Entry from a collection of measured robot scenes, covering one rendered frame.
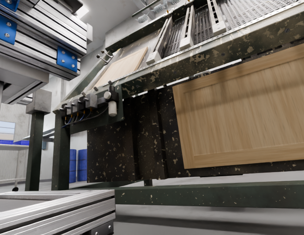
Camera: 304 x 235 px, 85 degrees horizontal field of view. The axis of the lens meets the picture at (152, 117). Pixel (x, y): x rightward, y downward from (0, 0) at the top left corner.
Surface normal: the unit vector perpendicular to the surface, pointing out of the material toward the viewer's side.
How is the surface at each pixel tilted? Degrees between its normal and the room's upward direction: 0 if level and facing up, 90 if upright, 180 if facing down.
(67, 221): 90
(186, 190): 90
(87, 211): 90
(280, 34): 146
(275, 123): 90
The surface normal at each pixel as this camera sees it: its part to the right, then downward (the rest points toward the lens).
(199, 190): -0.50, -0.18
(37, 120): 0.87, -0.22
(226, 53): -0.19, 0.69
